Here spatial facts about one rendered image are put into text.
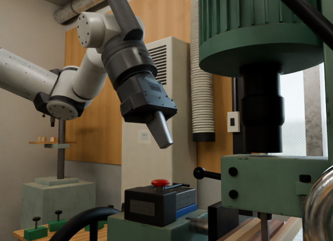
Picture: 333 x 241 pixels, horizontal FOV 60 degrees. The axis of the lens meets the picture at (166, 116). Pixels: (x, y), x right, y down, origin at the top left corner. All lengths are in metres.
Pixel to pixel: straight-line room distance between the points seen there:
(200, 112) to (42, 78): 1.31
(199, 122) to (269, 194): 1.55
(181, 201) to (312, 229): 0.29
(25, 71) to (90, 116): 2.39
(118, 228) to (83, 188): 2.18
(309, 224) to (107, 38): 0.44
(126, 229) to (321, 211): 0.33
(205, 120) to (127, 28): 1.45
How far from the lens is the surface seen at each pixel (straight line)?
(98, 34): 0.56
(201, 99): 1.94
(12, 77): 0.78
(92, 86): 0.70
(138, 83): 0.48
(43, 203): 2.55
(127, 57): 0.51
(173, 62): 2.00
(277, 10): 0.38
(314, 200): 0.28
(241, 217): 0.78
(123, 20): 0.54
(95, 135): 3.06
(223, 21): 0.39
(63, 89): 0.76
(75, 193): 2.66
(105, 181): 2.97
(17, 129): 3.42
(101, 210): 0.63
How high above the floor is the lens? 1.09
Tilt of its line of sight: 5 degrees up
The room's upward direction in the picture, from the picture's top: straight up
